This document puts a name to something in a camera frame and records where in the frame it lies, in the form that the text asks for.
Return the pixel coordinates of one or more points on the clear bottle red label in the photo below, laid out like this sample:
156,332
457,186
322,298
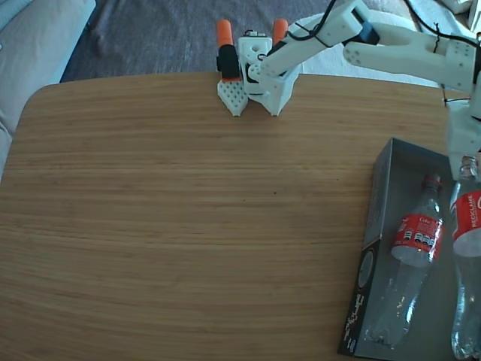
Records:
467,218
417,233

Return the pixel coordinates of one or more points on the grey cardboard box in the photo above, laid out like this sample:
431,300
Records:
409,165

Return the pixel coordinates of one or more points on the grey-blue blanket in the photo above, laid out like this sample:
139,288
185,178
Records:
451,19

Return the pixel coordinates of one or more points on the white cushion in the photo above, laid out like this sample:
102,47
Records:
323,65

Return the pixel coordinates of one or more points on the orange and black clamp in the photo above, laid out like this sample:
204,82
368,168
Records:
224,34
279,30

